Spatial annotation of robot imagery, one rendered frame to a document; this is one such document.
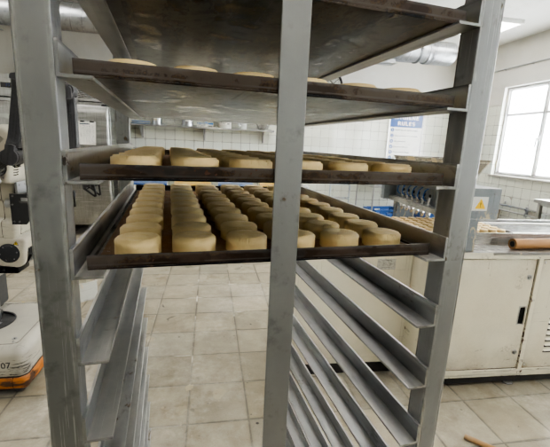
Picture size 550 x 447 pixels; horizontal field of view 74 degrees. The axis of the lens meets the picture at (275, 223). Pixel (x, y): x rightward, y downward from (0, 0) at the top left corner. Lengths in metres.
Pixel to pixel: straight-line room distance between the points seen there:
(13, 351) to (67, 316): 1.97
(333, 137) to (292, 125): 6.13
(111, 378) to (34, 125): 0.33
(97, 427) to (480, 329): 2.17
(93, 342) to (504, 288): 2.20
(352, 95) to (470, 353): 2.17
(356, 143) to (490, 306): 4.71
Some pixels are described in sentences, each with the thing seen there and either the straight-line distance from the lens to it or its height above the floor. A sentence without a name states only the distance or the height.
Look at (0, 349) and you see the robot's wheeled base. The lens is 2.40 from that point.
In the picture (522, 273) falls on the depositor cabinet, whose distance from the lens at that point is 2.45.
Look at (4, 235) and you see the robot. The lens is 2.37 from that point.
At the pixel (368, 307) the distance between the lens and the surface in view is 2.26.
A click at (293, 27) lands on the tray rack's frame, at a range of 0.40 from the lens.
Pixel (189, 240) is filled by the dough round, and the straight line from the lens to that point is 0.42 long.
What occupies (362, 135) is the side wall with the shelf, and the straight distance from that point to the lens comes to 6.70.
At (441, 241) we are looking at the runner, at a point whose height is 1.24.
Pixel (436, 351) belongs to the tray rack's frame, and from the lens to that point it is 0.56.
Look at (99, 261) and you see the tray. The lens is 0.40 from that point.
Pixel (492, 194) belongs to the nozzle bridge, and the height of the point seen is 1.15.
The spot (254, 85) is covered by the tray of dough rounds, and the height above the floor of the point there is 1.41.
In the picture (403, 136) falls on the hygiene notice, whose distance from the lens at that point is 7.02.
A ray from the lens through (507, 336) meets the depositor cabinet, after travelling 2.57.
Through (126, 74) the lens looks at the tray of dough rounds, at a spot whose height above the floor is 1.40.
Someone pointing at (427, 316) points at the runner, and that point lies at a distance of 0.54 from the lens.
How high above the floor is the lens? 1.35
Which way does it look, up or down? 12 degrees down
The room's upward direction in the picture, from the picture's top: 3 degrees clockwise
